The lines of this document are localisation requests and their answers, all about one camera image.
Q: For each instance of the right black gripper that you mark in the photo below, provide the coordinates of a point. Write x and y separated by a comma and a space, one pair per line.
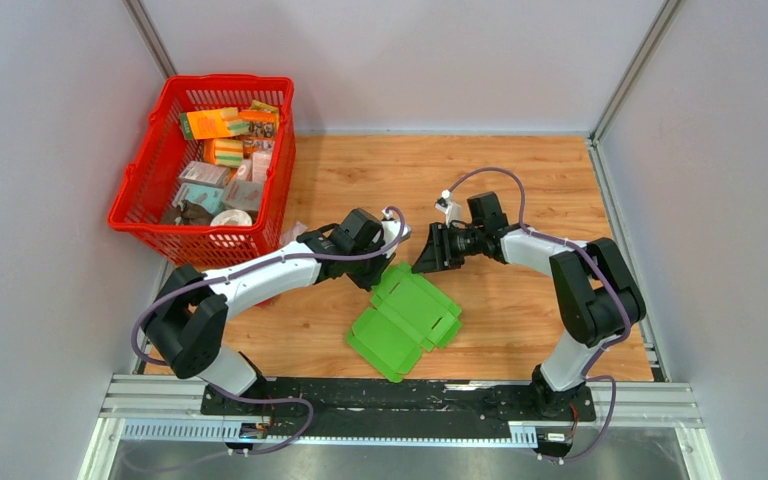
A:
437, 254

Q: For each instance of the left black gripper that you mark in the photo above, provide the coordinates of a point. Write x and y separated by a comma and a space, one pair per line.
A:
371, 281

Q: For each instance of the green paper box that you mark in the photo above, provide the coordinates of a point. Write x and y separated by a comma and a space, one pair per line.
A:
408, 316

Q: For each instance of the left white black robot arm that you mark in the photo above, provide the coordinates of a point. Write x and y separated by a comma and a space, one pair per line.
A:
187, 321

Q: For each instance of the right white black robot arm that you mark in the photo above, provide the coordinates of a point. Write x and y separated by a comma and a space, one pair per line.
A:
598, 298

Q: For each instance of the clear plastic wrapper scrap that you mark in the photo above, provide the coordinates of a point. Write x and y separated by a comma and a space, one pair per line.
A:
291, 234

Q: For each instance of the red apple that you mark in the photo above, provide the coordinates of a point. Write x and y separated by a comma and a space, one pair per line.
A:
267, 302

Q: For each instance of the white tape roll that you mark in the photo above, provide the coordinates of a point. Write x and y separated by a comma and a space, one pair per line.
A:
232, 217

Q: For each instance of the grey pink carton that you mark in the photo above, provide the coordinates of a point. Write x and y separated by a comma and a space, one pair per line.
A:
243, 195

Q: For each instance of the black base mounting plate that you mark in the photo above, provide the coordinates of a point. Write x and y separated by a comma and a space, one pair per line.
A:
411, 409

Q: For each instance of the teal small carton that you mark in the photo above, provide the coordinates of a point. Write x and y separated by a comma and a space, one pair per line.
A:
208, 197

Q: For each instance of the striped sponge stack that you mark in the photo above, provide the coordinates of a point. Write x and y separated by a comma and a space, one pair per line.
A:
226, 152

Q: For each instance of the grey small carton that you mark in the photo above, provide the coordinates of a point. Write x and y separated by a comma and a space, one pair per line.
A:
205, 174

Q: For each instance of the orange sponge pack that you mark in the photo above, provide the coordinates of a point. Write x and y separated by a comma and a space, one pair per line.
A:
212, 124

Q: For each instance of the red plastic basket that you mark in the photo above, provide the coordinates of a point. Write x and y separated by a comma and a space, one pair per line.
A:
151, 181

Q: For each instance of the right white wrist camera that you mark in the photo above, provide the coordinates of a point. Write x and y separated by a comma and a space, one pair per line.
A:
451, 210

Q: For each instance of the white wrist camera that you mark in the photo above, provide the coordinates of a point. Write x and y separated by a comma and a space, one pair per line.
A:
394, 227
451, 210

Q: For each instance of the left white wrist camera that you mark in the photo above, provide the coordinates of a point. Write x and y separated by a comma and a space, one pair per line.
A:
394, 227

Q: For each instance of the aluminium frame rail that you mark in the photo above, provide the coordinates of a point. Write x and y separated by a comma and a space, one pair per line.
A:
164, 408

